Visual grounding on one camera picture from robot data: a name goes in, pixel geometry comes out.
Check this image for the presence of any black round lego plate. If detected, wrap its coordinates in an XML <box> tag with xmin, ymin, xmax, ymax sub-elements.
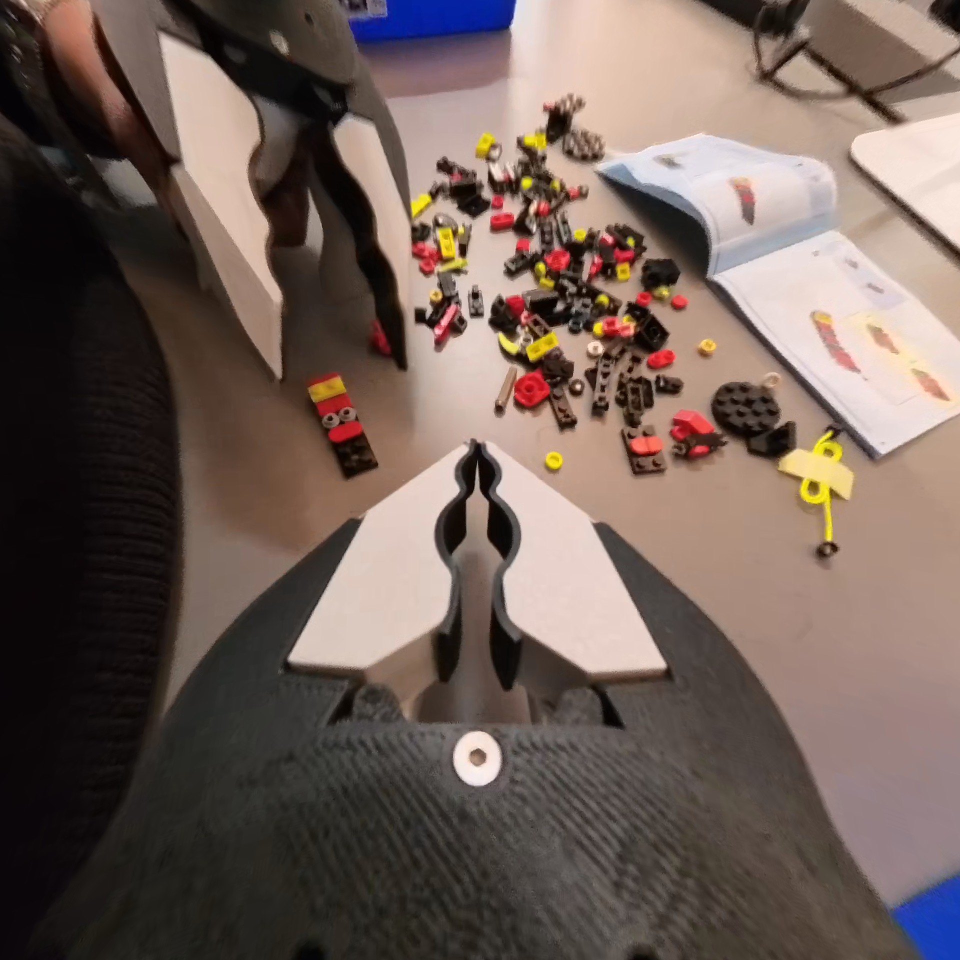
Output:
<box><xmin>710</xmin><ymin>381</ymin><xmax>783</xmax><ymax>438</ymax></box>

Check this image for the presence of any pile of lego pieces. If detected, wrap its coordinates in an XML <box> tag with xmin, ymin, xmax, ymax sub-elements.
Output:
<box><xmin>369</xmin><ymin>93</ymin><xmax>800</xmax><ymax>477</ymax></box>

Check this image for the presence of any pale tape strip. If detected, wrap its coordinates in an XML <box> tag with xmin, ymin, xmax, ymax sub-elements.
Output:
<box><xmin>777</xmin><ymin>447</ymin><xmax>856</xmax><ymax>501</ymax></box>

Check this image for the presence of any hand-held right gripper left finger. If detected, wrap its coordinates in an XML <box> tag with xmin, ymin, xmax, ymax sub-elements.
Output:
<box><xmin>286</xmin><ymin>440</ymin><xmax>481</xmax><ymax>710</ymax></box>

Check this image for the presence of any blue plastic bin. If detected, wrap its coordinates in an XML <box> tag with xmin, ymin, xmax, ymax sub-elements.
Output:
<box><xmin>348</xmin><ymin>0</ymin><xmax>519</xmax><ymax>42</ymax></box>
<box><xmin>888</xmin><ymin>881</ymin><xmax>960</xmax><ymax>960</ymax></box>

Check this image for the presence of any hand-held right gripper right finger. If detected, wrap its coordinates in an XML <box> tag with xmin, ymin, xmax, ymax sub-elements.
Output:
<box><xmin>477</xmin><ymin>441</ymin><xmax>670</xmax><ymax>697</ymax></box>

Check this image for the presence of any person's left hand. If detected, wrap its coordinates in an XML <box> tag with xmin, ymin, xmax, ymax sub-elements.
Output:
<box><xmin>45</xmin><ymin>7</ymin><xmax>183</xmax><ymax>200</ymax></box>

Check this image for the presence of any lego instruction booklet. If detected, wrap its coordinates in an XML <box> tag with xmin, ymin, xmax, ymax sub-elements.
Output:
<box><xmin>596</xmin><ymin>133</ymin><xmax>960</xmax><ymax>459</ymax></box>

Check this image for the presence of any partly built lego assembly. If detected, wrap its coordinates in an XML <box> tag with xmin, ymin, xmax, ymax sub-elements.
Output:
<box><xmin>306</xmin><ymin>372</ymin><xmax>380</xmax><ymax>479</ymax></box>

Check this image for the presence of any white tray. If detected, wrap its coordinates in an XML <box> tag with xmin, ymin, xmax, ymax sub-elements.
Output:
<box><xmin>849</xmin><ymin>112</ymin><xmax>960</xmax><ymax>255</ymax></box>

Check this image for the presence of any neon yellow lego cord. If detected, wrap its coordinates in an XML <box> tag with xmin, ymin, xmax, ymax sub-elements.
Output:
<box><xmin>798</xmin><ymin>427</ymin><xmax>845</xmax><ymax>560</ymax></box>

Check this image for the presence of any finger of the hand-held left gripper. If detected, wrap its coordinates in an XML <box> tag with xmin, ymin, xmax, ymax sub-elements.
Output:
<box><xmin>309</xmin><ymin>60</ymin><xmax>414</xmax><ymax>372</ymax></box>
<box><xmin>96</xmin><ymin>0</ymin><xmax>288</xmax><ymax>382</ymax></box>

